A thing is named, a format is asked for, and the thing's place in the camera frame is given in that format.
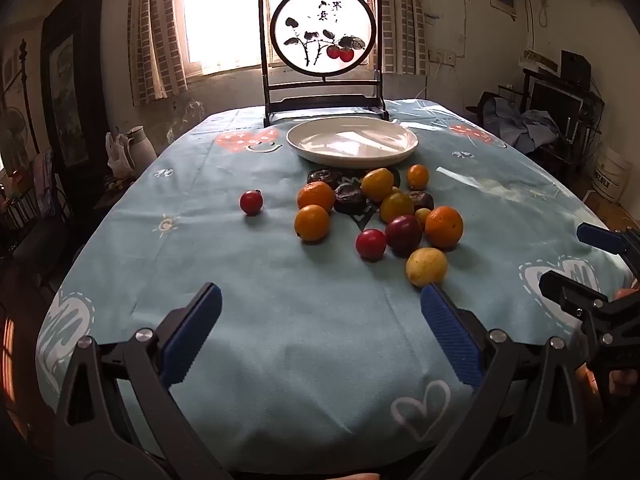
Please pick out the pile of clothes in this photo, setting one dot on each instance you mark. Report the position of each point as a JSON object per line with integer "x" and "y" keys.
{"x": 530, "y": 125}

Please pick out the light blue printed tablecloth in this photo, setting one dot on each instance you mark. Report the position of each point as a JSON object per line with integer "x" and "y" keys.
{"x": 280, "y": 310}

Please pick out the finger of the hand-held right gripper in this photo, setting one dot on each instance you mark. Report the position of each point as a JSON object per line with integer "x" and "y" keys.
{"x": 600, "y": 237}
{"x": 570, "y": 285}

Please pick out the dark red plum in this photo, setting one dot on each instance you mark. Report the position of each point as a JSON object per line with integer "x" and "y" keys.
{"x": 403, "y": 235}

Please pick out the small red plum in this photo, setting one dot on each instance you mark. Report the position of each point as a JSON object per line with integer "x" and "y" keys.
{"x": 371, "y": 244}

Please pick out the golden orange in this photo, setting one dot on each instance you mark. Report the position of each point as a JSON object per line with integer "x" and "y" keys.
{"x": 377, "y": 184}

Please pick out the lone red tomato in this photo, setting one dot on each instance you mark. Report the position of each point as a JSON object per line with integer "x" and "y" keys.
{"x": 251, "y": 202}

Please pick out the white oval plate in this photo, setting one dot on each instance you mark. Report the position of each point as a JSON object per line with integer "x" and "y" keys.
{"x": 350, "y": 145}

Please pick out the dark wrinkled passion fruit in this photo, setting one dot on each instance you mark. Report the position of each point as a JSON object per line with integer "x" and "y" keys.
{"x": 350, "y": 197}
{"x": 320, "y": 176}
{"x": 421, "y": 199}

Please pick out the dark wooden cabinet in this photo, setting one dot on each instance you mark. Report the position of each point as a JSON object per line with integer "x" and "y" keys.
{"x": 75, "y": 60}

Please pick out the small yellow-green citrus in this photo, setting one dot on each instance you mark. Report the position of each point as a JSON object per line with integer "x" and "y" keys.
{"x": 421, "y": 215}

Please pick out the checked curtain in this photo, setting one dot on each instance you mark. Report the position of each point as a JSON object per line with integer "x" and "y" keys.
{"x": 155, "y": 35}
{"x": 400, "y": 20}

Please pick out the dark coat stand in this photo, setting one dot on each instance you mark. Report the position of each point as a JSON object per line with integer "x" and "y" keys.
{"x": 26, "y": 90}

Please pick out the white wall outlet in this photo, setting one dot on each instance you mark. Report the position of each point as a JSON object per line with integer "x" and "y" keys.
{"x": 442, "y": 56}

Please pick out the white plastic bag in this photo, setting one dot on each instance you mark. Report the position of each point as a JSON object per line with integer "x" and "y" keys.
{"x": 117, "y": 155}

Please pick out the black speaker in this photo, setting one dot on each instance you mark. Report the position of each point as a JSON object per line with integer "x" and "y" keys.
{"x": 575, "y": 67}

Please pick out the smooth orange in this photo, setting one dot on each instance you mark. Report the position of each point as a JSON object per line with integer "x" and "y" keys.
{"x": 311, "y": 222}

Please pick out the bright window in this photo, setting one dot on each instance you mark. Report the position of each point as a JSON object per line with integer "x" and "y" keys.
{"x": 225, "y": 10}

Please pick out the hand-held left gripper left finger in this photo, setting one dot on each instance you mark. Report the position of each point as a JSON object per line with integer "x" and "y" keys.
{"x": 192, "y": 335}

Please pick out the orange mandarin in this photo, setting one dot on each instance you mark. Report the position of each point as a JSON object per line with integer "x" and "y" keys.
{"x": 316, "y": 196}
{"x": 444, "y": 226}

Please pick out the dark framed round painted screen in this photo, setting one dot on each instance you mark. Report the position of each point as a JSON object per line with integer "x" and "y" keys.
{"x": 325, "y": 25}

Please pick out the white bucket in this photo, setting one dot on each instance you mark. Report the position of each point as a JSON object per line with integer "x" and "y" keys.
{"x": 612, "y": 172}

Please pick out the black monitor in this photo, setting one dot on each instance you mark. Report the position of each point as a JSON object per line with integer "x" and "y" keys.
{"x": 555, "y": 102}

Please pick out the white jug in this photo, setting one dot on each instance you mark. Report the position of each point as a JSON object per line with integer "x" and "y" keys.
{"x": 141, "y": 147}

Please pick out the yellow plum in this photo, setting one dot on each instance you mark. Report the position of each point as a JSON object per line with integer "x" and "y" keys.
{"x": 426, "y": 266}

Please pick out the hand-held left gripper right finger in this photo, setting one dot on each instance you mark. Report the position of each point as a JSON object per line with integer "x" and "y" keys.
{"x": 450, "y": 335}

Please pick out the person's right hand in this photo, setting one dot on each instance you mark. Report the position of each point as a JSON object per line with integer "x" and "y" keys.
{"x": 589, "y": 380}

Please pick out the small orange kumquat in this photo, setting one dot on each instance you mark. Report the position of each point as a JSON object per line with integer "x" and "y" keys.
{"x": 417, "y": 176}

